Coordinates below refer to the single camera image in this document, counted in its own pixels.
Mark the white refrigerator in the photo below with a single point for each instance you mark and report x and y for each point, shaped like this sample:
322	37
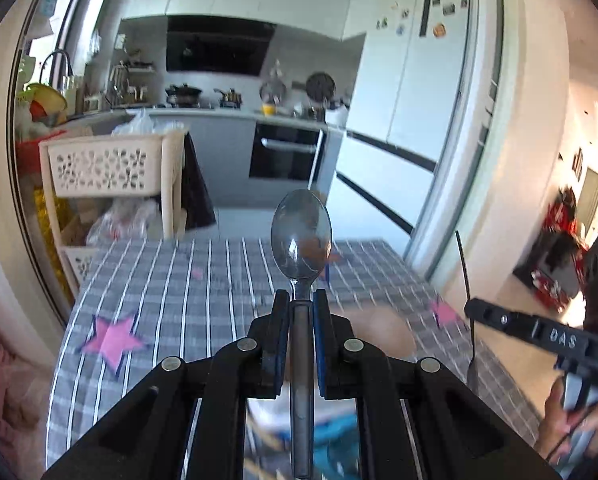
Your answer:
400	115

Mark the black wok on stove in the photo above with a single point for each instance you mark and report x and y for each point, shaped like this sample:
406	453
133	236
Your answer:
183	95

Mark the black range hood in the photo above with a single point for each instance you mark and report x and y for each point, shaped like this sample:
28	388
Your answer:
217	44

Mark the grey checked tablecloth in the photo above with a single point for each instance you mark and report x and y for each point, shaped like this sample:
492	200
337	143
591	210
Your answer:
189	299

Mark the metal spoon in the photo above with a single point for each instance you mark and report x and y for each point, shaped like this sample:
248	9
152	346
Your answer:
301	245

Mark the person's right hand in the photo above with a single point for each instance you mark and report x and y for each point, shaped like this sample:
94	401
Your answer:
553	441

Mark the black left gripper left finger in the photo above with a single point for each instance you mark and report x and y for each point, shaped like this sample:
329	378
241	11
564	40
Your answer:
186	419

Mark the beige plastic storage rack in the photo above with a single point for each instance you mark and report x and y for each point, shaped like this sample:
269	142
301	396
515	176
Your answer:
88	167

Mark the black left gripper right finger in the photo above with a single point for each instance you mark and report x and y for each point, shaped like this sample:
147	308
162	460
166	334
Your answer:
416	420

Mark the black built-in oven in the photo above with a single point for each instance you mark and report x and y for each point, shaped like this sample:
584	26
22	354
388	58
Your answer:
286	153

